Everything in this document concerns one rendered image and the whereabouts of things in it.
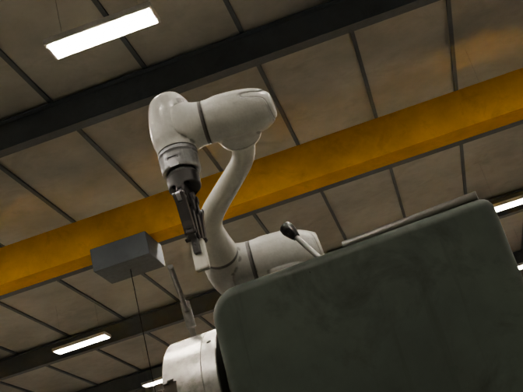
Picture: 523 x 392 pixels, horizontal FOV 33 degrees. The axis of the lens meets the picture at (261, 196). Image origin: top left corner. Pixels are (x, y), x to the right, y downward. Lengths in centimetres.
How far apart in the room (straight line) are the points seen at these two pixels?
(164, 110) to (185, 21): 982
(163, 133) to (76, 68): 1030
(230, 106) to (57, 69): 1029
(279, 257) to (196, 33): 982
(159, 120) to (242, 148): 20
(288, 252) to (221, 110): 55
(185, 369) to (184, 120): 55
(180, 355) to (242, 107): 56
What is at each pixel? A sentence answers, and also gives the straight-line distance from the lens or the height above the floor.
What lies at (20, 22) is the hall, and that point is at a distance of 1137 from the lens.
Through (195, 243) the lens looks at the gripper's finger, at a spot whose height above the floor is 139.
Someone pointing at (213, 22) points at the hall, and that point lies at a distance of 1202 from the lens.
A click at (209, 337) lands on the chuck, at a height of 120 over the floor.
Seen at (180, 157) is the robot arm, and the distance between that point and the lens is 199.
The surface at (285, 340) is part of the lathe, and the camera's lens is 174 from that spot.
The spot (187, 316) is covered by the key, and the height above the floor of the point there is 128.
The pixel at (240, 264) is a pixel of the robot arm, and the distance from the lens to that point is 242.
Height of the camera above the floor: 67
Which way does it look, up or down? 24 degrees up
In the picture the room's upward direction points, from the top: 16 degrees counter-clockwise
